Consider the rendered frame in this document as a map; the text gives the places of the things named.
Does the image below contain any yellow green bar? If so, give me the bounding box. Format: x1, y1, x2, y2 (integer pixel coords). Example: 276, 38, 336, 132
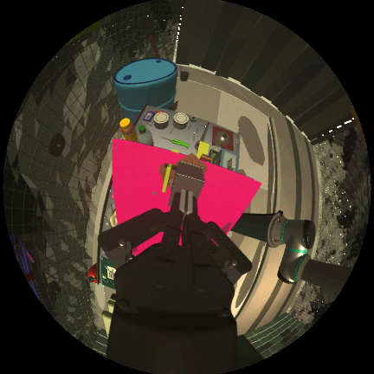
160, 164, 174, 194

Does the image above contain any yellow tag flap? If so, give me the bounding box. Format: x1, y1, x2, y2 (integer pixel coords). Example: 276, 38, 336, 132
196, 141, 210, 161

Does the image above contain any dark flat tray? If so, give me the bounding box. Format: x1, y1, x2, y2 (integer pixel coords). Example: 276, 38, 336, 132
207, 146, 223, 165

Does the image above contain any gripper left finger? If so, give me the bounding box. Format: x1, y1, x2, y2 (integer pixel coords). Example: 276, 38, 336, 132
97, 190, 187, 259

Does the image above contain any green box white print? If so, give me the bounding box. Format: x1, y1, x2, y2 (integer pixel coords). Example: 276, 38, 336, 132
100, 257, 119, 290

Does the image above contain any white lidded jar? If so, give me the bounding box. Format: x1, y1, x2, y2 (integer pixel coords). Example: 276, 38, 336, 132
172, 111, 190, 130
153, 111, 171, 130

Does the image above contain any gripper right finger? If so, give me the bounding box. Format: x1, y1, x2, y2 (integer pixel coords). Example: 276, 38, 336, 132
185, 190, 253, 274

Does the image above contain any red tray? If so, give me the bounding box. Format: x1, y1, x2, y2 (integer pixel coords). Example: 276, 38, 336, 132
211, 125, 235, 148

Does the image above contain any blue purple frame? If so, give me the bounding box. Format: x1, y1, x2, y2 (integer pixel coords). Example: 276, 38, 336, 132
9, 233, 38, 297

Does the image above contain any grey bottle green cap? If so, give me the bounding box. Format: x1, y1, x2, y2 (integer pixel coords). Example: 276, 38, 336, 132
136, 125, 155, 146

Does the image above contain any blue steel drum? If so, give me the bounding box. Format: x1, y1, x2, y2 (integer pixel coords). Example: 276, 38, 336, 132
113, 57, 178, 125

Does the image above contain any yellow bottle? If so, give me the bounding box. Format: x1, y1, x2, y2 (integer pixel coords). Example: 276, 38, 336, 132
119, 117, 138, 143

